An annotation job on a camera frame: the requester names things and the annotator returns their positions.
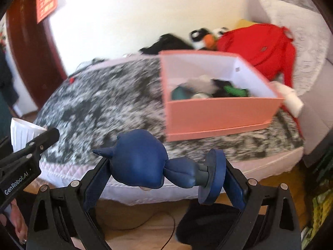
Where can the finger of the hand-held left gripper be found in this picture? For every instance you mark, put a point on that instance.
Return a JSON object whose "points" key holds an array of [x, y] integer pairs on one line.
{"points": [[44, 138]]}

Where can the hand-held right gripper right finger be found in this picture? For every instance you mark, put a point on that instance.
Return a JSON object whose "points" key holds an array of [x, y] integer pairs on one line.
{"points": [[235, 185]]}

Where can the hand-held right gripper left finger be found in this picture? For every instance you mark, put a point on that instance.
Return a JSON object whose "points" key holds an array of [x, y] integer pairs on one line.
{"points": [[96, 182]]}

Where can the white plastic bottle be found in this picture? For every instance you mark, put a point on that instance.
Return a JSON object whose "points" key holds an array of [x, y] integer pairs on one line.
{"points": [[22, 132]]}

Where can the blue figurine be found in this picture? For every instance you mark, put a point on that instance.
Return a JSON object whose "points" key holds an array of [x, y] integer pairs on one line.
{"points": [[140, 158]]}

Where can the pink cardboard box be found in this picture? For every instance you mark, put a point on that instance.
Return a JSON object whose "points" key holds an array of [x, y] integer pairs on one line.
{"points": [[221, 117]]}

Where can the green striped item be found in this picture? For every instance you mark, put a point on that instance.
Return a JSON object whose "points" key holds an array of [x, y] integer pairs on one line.
{"points": [[235, 91]]}

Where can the black gloves with white mark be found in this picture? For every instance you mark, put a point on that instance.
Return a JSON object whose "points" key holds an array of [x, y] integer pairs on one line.
{"points": [[221, 86]]}

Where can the teal case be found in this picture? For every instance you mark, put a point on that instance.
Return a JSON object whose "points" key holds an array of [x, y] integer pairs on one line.
{"points": [[179, 93]]}

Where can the person's left hand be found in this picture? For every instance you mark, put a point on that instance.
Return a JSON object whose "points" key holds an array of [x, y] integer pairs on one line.
{"points": [[17, 221]]}

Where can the small red item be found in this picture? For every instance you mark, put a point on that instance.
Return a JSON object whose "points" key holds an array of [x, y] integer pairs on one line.
{"points": [[71, 80]]}

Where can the dark hanging coat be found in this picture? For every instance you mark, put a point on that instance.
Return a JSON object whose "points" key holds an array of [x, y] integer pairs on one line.
{"points": [[6, 78]]}

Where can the dark wooden door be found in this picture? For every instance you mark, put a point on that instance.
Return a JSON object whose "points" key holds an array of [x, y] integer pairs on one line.
{"points": [[33, 57]]}

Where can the green yellow bag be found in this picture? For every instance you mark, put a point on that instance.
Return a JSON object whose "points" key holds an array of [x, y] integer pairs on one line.
{"points": [[318, 205]]}

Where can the white roll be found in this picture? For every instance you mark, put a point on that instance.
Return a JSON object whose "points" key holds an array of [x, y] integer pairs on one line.
{"points": [[291, 100]]}

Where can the grey upholstered sofa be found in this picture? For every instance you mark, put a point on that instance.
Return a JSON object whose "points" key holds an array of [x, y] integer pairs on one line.
{"points": [[320, 114]]}

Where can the red backpack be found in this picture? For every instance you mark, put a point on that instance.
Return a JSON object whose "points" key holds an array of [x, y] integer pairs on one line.
{"points": [[260, 41]]}

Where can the penguin plush toy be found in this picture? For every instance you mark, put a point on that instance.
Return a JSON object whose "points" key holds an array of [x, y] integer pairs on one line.
{"points": [[200, 35]]}

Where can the black cloth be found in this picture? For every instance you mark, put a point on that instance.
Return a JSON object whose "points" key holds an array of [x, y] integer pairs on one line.
{"points": [[169, 43]]}

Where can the white lace pillow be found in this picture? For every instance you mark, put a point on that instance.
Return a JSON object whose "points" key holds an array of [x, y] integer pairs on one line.
{"points": [[307, 44]]}

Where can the yellow pillow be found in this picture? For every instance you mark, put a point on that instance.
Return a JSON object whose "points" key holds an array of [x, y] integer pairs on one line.
{"points": [[244, 23]]}

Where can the red wall poster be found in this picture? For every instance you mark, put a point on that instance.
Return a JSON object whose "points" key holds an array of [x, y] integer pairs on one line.
{"points": [[46, 0]]}

